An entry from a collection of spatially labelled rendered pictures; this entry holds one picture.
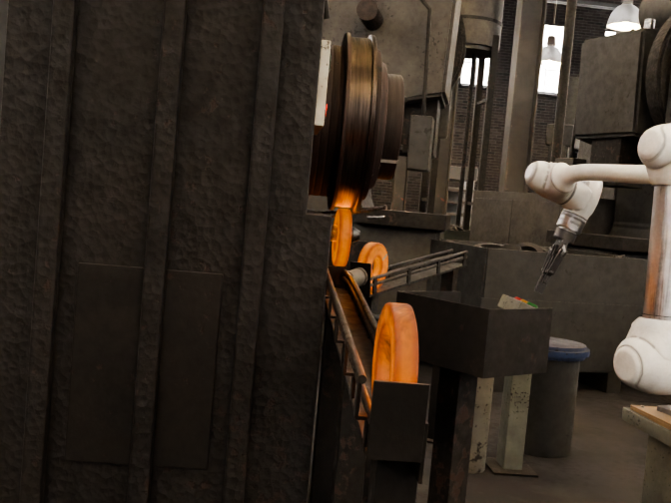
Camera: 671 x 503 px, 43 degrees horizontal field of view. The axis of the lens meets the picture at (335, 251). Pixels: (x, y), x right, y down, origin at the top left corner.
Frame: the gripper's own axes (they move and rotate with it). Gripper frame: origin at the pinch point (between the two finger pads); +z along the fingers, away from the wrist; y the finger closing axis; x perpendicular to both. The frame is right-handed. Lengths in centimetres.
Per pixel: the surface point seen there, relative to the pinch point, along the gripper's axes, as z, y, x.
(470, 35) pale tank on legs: -277, -775, 37
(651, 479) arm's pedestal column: 41, 47, 40
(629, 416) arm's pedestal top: 27, 42, 28
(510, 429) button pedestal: 52, -2, 13
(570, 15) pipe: -279, -555, 92
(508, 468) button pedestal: 65, -2, 19
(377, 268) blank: 19, 13, -56
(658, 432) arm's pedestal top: 27, 59, 29
